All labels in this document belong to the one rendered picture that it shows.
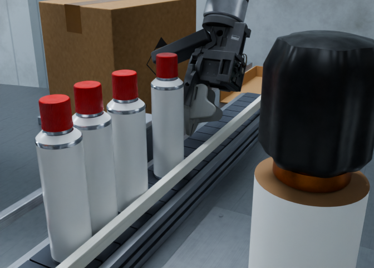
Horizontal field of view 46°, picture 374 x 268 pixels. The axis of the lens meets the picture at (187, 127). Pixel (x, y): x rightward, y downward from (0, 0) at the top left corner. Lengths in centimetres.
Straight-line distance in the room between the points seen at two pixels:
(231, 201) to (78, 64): 49
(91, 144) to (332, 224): 31
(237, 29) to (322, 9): 174
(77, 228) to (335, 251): 30
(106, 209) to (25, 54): 245
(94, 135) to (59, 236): 12
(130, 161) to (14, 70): 250
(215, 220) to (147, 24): 53
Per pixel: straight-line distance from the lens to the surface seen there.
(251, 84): 142
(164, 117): 68
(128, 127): 58
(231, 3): 80
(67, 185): 51
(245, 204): 77
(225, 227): 62
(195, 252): 58
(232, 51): 78
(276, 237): 35
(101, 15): 96
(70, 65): 107
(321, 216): 33
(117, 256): 58
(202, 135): 90
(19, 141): 107
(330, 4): 251
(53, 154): 50
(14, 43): 301
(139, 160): 61
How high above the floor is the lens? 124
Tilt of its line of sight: 22 degrees down
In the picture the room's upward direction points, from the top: straight up
